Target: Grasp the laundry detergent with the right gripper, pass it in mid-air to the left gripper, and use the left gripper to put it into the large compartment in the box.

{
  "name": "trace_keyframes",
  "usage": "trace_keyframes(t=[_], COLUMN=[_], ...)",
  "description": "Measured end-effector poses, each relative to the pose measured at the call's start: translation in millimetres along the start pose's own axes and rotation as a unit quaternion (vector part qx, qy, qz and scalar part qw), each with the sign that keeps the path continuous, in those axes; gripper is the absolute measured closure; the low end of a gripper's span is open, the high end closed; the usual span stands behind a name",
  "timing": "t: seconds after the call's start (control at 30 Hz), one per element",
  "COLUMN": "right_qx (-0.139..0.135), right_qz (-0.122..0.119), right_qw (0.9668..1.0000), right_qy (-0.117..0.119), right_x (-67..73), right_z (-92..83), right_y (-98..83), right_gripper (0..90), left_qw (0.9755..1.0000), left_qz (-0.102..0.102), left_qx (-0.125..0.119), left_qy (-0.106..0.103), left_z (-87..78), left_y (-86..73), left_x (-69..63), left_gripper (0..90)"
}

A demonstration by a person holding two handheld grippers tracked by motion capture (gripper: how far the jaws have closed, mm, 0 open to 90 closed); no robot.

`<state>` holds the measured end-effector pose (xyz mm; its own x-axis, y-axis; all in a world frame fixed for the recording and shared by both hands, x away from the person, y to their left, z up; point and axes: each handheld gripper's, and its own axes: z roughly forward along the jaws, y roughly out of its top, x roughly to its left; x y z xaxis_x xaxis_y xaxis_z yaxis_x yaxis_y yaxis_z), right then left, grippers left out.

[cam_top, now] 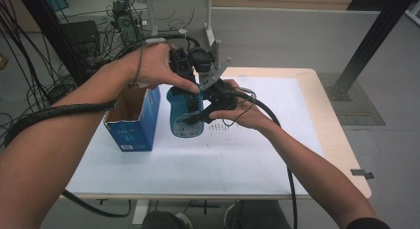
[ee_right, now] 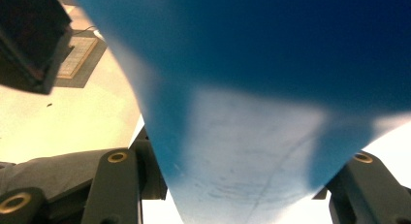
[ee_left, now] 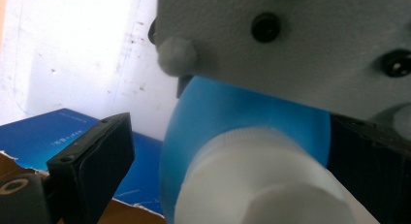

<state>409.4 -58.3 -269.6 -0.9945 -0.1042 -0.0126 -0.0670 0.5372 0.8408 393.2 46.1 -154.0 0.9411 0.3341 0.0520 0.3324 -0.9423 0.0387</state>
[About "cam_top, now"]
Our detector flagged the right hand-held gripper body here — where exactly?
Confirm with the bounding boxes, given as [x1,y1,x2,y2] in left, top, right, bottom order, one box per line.
[201,78,240,113]

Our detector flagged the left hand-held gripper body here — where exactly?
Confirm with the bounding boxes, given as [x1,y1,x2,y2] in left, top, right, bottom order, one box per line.
[168,40,232,93]

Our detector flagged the blue detergent bottle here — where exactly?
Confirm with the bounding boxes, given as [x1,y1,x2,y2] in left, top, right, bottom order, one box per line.
[165,85,206,139]

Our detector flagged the blue cardboard box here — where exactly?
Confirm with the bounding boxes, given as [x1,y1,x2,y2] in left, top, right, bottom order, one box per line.
[102,84,161,153]

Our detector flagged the person's right hand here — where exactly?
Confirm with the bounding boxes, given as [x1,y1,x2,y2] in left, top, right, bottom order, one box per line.
[208,79,276,133]

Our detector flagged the person's left hand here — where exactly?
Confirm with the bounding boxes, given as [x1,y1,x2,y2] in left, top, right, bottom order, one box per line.
[127,42,201,94]

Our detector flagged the white paper sheet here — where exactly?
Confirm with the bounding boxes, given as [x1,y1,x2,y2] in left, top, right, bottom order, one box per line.
[65,75,325,196]

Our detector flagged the computer tower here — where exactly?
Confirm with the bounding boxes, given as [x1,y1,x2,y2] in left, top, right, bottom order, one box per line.
[112,0,143,47]

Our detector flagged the person's right leg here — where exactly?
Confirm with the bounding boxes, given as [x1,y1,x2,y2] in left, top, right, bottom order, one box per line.
[224,199,293,229]

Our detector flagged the white table leg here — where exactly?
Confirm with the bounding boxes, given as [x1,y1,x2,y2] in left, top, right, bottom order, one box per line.
[131,198,151,227]

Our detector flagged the black case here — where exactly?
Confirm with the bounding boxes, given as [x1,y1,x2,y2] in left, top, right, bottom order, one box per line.
[60,20,102,58]

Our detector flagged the grey metal clip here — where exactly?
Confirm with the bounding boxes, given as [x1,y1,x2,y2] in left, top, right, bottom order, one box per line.
[350,169,375,180]

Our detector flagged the white desk frame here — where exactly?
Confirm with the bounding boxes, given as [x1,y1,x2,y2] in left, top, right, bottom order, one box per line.
[125,0,247,49]

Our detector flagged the black spiral-wrapped cable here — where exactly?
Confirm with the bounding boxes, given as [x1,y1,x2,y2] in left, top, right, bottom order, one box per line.
[1,33,202,220]

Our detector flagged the smooth black cable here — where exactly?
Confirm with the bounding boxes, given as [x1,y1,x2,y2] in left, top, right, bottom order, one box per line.
[227,89,299,229]

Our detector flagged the tangle of black floor cables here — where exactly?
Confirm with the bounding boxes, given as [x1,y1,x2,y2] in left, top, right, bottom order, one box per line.
[0,0,199,151]

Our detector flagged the black metal frame post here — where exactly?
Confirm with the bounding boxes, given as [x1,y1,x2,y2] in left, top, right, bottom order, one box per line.
[14,0,87,86]
[325,0,420,101]

